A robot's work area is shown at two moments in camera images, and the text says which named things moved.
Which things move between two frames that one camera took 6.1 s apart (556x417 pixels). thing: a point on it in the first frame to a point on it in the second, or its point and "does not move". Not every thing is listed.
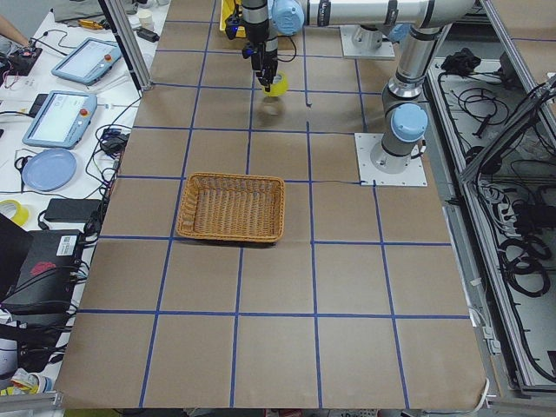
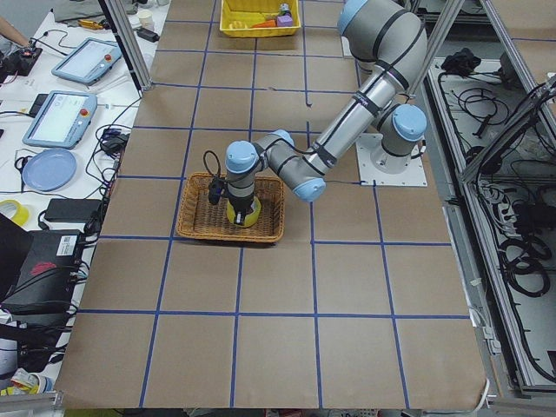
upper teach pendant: (88, 62) does not move
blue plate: (49, 169) does not move
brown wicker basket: (232, 207) does not move
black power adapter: (72, 209) does not move
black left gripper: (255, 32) to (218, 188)
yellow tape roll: (279, 89) to (250, 220)
